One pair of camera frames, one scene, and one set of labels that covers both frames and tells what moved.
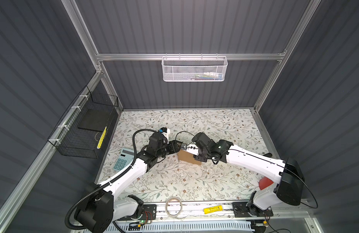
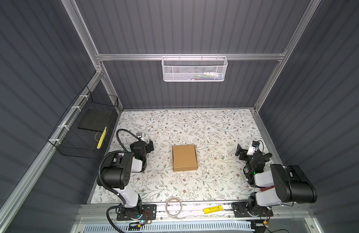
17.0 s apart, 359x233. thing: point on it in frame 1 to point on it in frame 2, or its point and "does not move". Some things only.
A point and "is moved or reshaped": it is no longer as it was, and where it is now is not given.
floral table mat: (171, 178) does not move
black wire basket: (78, 132) does not move
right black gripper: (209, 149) to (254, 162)
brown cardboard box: (188, 157) is moved or reshaped
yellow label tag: (212, 209) does not move
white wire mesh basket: (194, 69) does not move
